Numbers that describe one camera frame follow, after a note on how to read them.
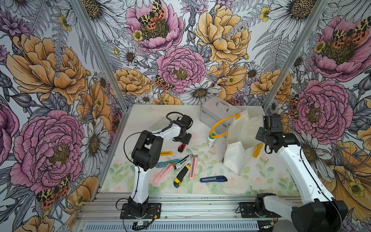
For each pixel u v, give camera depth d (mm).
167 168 872
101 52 887
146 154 545
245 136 1009
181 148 978
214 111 1009
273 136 559
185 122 820
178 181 829
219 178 852
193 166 892
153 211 734
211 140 934
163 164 896
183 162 907
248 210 741
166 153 979
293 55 903
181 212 759
